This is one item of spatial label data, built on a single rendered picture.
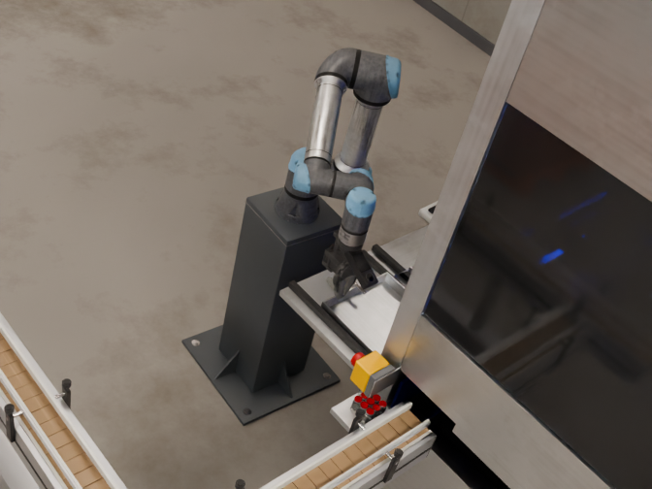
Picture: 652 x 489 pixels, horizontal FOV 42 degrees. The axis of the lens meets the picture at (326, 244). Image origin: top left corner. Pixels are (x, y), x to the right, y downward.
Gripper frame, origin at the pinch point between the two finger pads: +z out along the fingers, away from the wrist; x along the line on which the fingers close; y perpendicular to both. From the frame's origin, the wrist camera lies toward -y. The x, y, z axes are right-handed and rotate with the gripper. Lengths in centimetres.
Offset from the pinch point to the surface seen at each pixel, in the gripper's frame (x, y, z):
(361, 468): 37, -47, -3
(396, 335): 12.7, -29.2, -17.7
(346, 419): 25.2, -31.3, 4.4
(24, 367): 85, 20, -2
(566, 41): 13, -42, -104
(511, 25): 13, -31, -101
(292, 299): 10.2, 8.9, 3.5
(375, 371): 19.6, -31.3, -10.6
